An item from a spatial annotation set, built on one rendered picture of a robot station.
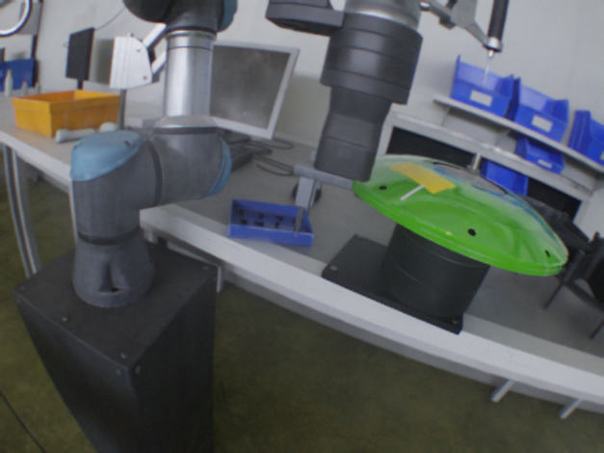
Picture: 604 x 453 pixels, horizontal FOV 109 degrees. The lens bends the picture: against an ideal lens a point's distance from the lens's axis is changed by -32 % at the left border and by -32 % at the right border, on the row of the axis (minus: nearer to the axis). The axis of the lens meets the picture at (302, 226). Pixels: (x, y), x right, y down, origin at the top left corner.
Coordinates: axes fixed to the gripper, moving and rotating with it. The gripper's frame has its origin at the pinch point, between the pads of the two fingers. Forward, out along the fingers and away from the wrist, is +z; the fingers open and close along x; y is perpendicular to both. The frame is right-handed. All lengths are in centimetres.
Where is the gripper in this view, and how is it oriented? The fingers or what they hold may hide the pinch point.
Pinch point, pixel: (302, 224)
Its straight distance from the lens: 30.4
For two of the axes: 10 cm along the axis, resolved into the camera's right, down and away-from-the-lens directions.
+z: -2.0, 8.8, 4.3
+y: 9.5, 2.8, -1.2
